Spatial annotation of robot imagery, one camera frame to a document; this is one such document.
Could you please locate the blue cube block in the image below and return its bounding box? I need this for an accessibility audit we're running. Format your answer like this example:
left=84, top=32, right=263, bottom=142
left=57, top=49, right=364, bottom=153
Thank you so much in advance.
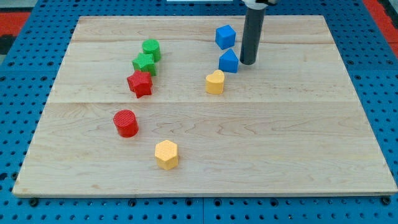
left=215, top=25, right=236, bottom=50

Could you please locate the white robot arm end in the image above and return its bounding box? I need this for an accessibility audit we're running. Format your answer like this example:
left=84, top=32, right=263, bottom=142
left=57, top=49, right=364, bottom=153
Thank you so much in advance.
left=242, top=0, right=280, bottom=10

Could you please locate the blue triangle block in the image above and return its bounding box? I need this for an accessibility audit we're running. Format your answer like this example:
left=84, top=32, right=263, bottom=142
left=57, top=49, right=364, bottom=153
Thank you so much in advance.
left=218, top=49, right=239, bottom=73

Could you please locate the yellow heart block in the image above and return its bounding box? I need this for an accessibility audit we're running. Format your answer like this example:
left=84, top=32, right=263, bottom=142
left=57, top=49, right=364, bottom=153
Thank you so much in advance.
left=205, top=70, right=225, bottom=95

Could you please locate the yellow hexagon block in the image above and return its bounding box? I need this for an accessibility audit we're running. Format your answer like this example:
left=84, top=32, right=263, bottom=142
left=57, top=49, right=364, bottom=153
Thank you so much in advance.
left=154, top=140, right=179, bottom=170

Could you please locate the light wooden board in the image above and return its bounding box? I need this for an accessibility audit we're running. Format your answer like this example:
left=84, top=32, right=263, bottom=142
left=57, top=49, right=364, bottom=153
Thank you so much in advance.
left=12, top=16, right=397, bottom=198

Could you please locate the red star block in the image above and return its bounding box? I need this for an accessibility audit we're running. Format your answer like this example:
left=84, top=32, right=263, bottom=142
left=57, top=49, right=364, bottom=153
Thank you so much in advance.
left=127, top=70, right=152, bottom=98

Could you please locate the green star block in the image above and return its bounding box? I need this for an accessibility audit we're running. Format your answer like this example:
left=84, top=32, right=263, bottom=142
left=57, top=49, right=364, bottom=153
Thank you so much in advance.
left=132, top=53, right=157, bottom=76

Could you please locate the red cylinder block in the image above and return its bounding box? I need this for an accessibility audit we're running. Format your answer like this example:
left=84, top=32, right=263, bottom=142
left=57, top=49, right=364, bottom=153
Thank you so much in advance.
left=113, top=110, right=139, bottom=138

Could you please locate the green cylinder block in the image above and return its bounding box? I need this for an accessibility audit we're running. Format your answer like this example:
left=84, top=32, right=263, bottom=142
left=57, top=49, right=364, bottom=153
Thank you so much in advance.
left=142, top=39, right=161, bottom=62

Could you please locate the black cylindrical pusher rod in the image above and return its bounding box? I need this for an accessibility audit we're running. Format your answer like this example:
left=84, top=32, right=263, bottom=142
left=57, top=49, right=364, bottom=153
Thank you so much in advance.
left=240, top=8, right=266, bottom=65

